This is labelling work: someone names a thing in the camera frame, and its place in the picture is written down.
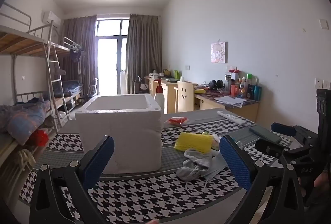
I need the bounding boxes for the wooden chair with smiley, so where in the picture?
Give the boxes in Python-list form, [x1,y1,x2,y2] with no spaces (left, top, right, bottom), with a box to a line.
[174,81,194,113]

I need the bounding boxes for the red plastic bag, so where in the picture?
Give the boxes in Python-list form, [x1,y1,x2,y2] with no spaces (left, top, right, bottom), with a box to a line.
[30,129,49,147]

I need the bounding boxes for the white air conditioner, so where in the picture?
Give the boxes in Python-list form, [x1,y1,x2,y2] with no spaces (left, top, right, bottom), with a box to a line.
[42,11,62,26]

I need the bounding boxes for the white double wall socket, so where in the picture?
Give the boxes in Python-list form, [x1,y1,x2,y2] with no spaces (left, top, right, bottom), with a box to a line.
[315,78,331,90]

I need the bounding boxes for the black headphones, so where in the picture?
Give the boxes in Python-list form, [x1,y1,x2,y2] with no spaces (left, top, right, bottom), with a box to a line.
[209,80,225,90]

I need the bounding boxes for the white foam box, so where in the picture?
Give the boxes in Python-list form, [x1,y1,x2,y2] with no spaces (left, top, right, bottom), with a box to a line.
[75,93,162,174]

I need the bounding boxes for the patterned desk cloth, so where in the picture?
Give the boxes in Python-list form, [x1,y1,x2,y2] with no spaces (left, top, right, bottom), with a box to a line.
[194,88,259,107]

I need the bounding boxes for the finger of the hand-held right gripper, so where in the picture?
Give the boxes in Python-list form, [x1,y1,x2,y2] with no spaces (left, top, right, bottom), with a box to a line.
[255,139,318,165]
[271,122,318,147]

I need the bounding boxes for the black smartphone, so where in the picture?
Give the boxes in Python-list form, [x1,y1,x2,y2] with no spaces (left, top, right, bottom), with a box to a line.
[249,126,281,143]

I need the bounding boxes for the wooden desk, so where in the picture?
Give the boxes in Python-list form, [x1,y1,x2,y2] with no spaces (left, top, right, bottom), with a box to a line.
[144,75,198,114]
[194,87,259,123]

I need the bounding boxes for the grey brown curtain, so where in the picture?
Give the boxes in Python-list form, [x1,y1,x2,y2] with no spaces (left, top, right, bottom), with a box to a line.
[61,15,97,96]
[126,14,163,94]

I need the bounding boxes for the grey sock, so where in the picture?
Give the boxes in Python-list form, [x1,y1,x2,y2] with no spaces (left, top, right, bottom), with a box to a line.
[176,149,213,181]

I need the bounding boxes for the white rope bundle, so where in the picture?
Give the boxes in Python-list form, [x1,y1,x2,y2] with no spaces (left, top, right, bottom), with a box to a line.
[18,149,36,171]

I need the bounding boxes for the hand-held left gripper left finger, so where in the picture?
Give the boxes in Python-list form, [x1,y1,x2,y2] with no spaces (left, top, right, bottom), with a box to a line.
[30,135,115,224]

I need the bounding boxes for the green plastic bag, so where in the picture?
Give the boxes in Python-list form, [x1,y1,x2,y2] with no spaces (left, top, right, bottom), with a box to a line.
[202,132,222,156]

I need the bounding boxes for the metal bunk bed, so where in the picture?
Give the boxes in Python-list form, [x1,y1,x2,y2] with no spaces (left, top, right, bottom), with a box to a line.
[0,3,70,170]
[49,36,86,111]

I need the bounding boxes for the white printed papers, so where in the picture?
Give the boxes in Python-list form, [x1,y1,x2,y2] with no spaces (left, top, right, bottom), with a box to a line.
[217,95,248,108]

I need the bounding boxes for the dark hanging clothes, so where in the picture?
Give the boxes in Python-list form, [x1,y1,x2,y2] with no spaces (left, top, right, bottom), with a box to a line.
[69,48,82,63]

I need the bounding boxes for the pink cartoon wall picture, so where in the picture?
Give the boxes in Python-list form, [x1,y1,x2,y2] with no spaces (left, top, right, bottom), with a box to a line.
[211,42,228,63]

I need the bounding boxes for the glass balcony door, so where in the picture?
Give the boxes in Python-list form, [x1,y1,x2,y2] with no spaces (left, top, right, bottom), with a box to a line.
[96,18,130,95]

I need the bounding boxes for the person's right hand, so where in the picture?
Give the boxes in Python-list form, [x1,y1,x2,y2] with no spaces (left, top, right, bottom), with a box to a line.
[314,172,331,188]

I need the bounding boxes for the red snack packet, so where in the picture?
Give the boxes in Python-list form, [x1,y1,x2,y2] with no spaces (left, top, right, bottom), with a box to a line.
[168,117,189,126]

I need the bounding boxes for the white power strip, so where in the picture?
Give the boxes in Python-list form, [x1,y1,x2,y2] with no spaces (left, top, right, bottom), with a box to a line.
[217,110,247,125]

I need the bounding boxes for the black folding chair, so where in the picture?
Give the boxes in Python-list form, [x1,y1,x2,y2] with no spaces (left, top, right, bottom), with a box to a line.
[86,78,99,98]

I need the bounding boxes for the row of toiletry bottles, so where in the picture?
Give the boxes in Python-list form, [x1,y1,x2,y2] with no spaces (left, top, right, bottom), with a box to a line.
[224,70,262,101]

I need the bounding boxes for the blue orange quilt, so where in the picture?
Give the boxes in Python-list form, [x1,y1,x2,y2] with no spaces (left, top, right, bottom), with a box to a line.
[0,100,51,144]

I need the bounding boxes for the white spray bottle red cap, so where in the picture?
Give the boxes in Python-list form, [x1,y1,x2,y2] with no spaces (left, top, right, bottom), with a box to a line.
[154,79,165,114]

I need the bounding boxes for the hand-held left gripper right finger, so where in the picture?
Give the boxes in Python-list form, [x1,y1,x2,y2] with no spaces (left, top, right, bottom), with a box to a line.
[219,135,306,224]

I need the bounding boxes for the blue face mask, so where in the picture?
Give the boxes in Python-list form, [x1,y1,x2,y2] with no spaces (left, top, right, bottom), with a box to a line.
[186,153,229,196]

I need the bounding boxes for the houndstooth table mat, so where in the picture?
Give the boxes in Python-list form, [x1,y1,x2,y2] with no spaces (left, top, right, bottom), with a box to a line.
[19,108,295,224]

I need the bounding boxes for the yellow foam fruit net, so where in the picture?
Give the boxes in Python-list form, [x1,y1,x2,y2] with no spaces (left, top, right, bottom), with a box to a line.
[174,132,212,154]

